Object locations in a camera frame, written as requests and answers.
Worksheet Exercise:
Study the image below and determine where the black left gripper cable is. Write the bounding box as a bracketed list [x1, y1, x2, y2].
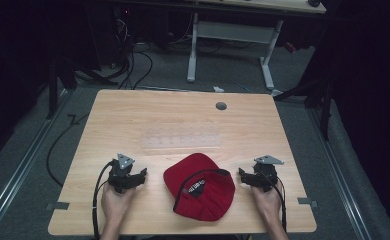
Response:
[91, 160, 117, 240]

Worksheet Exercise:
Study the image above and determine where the grey tape strip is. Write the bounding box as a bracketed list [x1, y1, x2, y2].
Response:
[297, 196, 319, 208]
[45, 201, 71, 212]

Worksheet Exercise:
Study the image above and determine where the person's right hand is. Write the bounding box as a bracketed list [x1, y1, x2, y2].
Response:
[250, 179, 283, 224]

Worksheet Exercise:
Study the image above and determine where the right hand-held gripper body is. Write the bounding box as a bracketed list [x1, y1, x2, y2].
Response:
[248, 154, 285, 193]

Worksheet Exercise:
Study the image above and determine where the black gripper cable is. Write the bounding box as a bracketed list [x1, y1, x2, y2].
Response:
[91, 160, 117, 240]
[266, 174, 289, 234]

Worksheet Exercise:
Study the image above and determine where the red baseball cap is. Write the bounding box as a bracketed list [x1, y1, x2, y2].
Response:
[162, 152, 237, 223]

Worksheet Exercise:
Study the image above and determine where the black metal stand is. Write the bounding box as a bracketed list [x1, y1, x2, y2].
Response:
[272, 74, 335, 142]
[45, 55, 119, 121]

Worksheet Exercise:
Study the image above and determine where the black floor cable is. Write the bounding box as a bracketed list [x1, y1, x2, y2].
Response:
[45, 112, 91, 188]

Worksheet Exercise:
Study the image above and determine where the person's left hand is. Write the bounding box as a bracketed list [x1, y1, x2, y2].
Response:
[100, 181, 138, 225]

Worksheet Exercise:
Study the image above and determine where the bundle of black cables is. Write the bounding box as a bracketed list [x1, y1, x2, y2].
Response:
[109, 18, 155, 91]

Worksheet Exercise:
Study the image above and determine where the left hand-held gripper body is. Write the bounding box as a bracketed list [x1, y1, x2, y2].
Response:
[107, 153, 142, 195]

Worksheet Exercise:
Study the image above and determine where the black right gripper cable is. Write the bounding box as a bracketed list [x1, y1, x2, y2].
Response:
[266, 174, 289, 234]

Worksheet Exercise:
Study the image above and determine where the metal floor rail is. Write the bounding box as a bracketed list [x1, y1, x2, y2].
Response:
[306, 105, 373, 240]
[0, 89, 75, 236]

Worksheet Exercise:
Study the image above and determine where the desk with white legs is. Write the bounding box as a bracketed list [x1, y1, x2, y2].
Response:
[114, 0, 328, 91]

